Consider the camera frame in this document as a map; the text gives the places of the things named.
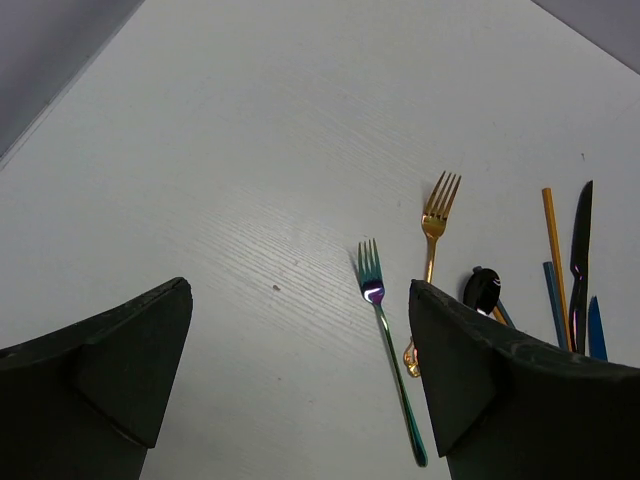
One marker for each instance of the black spoon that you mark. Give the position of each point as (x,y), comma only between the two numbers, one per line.
(482,290)

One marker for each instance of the gold chopstick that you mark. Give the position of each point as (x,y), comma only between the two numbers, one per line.
(499,316)
(557,263)

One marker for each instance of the gold ornate fork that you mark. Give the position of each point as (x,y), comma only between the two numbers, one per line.
(435,215)

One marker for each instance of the iridescent rainbow fork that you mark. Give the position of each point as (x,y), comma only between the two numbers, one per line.
(372,288)

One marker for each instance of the black knife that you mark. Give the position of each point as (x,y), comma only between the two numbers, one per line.
(579,266)

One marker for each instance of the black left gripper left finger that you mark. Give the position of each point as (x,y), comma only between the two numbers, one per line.
(88,401)

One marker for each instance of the blue grey chopstick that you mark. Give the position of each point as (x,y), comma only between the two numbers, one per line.
(555,304)

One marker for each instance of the blue knife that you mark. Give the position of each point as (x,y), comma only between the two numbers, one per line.
(596,339)

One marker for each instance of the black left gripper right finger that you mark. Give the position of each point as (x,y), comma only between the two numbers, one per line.
(505,405)

